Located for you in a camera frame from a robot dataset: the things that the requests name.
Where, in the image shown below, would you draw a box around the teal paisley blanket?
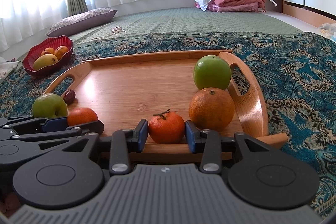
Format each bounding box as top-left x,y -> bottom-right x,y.
0,31 -> 336,218

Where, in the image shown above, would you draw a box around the floral pillow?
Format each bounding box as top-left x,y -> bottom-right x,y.
46,7 -> 118,38

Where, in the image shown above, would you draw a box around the large orange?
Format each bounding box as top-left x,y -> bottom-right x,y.
188,88 -> 235,132

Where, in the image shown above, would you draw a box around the small green apple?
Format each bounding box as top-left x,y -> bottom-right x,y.
32,93 -> 68,119

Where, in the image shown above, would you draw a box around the folded pink blanket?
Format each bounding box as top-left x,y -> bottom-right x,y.
195,0 -> 267,13

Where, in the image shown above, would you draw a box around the person's left hand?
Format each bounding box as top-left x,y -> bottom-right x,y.
0,192 -> 22,216

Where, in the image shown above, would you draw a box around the red ribbed bowl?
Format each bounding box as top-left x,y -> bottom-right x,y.
22,35 -> 74,78

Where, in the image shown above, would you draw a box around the green quilted bed cover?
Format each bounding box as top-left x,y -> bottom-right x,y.
70,7 -> 302,42

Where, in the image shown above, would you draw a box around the large green apple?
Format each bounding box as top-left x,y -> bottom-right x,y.
194,55 -> 232,91

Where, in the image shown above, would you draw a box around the yellow-green mango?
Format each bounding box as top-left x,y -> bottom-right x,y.
33,54 -> 58,71

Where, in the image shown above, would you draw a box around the dark red jujube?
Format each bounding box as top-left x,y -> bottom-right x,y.
63,89 -> 76,105

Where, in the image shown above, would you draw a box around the clear plastic wrapper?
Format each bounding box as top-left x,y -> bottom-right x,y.
319,23 -> 336,41

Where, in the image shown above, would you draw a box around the white paper packet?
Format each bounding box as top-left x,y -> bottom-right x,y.
0,57 -> 20,83

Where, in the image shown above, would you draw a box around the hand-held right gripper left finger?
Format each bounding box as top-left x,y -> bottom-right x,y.
62,119 -> 150,177

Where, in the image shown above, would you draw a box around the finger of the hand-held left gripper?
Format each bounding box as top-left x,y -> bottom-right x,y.
0,116 -> 68,135
0,120 -> 105,159

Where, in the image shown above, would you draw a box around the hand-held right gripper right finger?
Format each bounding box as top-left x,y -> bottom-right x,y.
185,120 -> 280,175

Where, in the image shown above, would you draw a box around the white-handled scissors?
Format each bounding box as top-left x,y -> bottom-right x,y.
91,26 -> 125,42

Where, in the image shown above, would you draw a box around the small tangerine with stem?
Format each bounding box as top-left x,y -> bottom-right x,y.
148,109 -> 186,144

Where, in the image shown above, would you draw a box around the wooden tray with handles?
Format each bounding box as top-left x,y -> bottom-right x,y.
43,50 -> 289,163

